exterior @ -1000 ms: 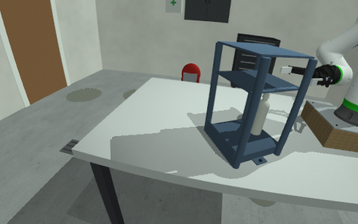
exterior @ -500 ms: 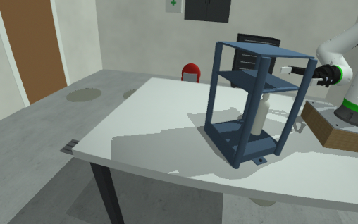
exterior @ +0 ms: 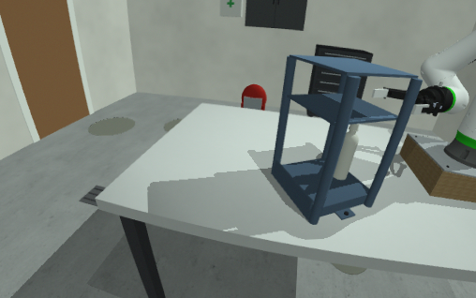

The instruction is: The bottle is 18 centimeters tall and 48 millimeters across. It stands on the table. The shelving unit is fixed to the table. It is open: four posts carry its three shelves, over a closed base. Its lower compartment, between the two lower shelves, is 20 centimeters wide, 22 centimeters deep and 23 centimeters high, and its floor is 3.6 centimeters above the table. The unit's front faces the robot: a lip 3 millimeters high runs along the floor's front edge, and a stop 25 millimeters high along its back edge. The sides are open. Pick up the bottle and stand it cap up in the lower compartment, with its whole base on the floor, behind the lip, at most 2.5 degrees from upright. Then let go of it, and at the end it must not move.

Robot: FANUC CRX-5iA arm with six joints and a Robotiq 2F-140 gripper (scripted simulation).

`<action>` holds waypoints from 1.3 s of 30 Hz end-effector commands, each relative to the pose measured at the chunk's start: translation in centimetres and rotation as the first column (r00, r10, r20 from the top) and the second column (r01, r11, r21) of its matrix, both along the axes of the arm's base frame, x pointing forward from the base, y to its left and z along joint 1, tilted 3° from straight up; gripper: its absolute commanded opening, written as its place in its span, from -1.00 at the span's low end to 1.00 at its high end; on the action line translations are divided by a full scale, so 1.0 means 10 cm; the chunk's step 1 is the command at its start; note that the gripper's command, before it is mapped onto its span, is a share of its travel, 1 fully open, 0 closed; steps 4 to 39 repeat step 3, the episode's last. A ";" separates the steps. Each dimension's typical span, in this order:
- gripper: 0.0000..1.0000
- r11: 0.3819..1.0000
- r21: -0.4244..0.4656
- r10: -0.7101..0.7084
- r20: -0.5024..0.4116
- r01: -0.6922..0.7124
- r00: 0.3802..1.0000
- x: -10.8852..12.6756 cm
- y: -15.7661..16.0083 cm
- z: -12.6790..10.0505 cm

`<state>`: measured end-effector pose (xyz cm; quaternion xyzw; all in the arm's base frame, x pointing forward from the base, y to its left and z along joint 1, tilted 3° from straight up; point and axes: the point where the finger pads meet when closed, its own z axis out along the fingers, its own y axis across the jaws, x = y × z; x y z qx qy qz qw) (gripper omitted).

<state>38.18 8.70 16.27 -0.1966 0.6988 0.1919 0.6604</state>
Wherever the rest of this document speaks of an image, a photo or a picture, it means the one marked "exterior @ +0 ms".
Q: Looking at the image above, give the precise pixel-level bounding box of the white plastic bottle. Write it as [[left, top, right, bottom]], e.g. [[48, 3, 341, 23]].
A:
[[334, 124, 360, 180]]

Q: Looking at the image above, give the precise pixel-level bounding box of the blue metal shelving unit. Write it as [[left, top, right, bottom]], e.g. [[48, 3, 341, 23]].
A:
[[271, 54, 423, 225]]

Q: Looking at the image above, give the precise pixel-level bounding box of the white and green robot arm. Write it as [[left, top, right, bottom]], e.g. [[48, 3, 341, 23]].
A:
[[421, 30, 476, 169]]

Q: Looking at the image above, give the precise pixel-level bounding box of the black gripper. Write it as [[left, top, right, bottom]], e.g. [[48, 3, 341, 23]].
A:
[[372, 87, 443, 116]]

